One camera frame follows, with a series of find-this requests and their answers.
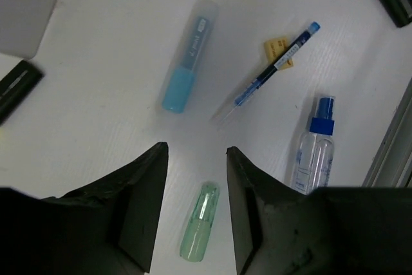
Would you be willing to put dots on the yellow black highlighter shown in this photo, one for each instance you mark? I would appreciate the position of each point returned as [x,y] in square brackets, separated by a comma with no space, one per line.
[17,85]

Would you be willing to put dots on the aluminium frame rail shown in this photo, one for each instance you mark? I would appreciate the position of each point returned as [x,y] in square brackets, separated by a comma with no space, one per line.
[391,166]

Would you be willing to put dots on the green translucent highlighter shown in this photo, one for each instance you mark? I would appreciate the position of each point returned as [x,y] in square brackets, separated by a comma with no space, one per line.
[199,225]

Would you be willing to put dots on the blue highlighter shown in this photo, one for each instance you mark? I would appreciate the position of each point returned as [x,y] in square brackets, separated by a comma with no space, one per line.
[188,55]

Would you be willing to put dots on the blue gel pen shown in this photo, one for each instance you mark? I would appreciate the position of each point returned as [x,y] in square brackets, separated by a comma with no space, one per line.
[241,97]

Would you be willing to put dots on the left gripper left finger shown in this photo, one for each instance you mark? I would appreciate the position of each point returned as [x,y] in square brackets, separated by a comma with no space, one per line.
[106,227]

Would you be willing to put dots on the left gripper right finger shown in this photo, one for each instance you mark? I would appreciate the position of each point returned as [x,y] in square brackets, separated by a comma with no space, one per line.
[332,230]

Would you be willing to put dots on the clear blue spray bottle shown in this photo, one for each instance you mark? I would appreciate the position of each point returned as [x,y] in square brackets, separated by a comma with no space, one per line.
[316,148]

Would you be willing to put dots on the left white compartment container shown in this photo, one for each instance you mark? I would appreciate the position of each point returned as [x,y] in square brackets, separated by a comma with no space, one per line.
[23,24]

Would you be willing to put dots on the small tan eraser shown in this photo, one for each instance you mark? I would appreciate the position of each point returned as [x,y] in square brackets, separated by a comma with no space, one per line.
[275,47]

